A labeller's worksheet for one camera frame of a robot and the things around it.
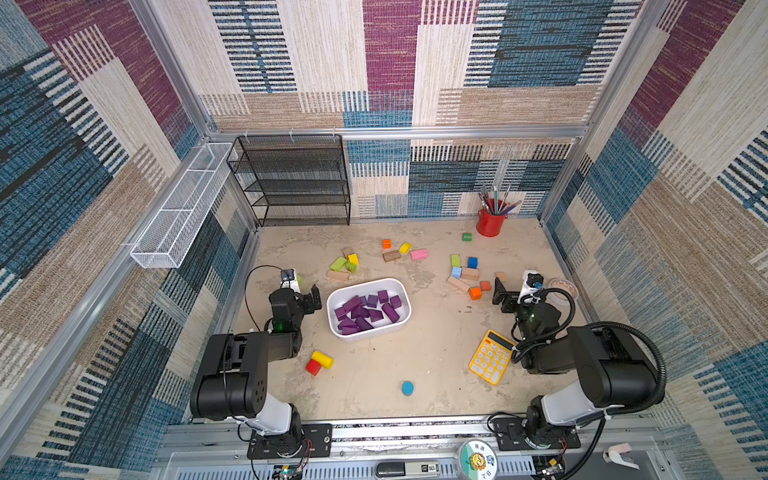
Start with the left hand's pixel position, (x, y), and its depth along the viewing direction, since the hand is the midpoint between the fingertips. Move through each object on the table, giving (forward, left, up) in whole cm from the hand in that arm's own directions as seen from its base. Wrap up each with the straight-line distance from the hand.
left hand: (300, 287), depth 94 cm
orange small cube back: (+22, -27, -5) cm, 35 cm away
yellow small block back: (+20, -34, -6) cm, 40 cm away
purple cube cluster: (-1, -26, -4) cm, 26 cm away
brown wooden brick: (+16, -28, -5) cm, 33 cm away
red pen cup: (+29, -66, -3) cm, 72 cm away
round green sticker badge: (-45, -45, +2) cm, 64 cm away
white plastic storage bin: (+1, -29, -2) cm, 29 cm away
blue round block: (-28, -32, -7) cm, 43 cm away
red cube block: (-22, -6, -6) cm, 24 cm away
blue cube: (+12, -57, -4) cm, 58 cm away
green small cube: (+25, -58, -6) cm, 63 cm away
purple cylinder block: (-6, -27, -5) cm, 28 cm away
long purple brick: (-11, -15, -4) cm, 19 cm away
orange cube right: (+1, -56, -6) cm, 56 cm away
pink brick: (+16, -39, -5) cm, 42 cm away
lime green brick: (+13, -10, -5) cm, 17 cm away
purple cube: (-3, -29, -5) cm, 30 cm away
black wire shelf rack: (+38, +6, +13) cm, 40 cm away
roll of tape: (+3, -85, -5) cm, 86 cm away
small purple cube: (-7, -23, -6) cm, 25 cm away
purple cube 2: (-2, -22, -5) cm, 23 cm away
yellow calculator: (-21, -56, -6) cm, 60 cm away
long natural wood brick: (+9, -10, -7) cm, 15 cm away
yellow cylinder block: (-21, -9, -5) cm, 23 cm away
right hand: (-2, -65, +3) cm, 65 cm away
